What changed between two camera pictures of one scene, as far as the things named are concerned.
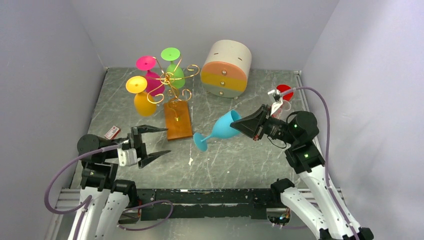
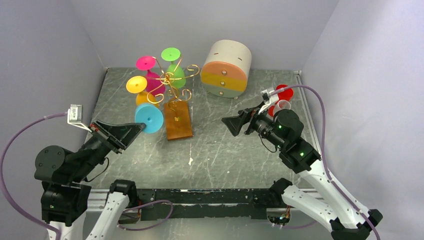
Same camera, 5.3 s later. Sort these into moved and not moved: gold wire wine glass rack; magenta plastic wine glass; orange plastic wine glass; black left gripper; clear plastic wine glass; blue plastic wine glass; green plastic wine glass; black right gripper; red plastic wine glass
Moved: orange plastic wine glass; blue plastic wine glass; black left gripper
Not moved: gold wire wine glass rack; clear plastic wine glass; green plastic wine glass; red plastic wine glass; black right gripper; magenta plastic wine glass
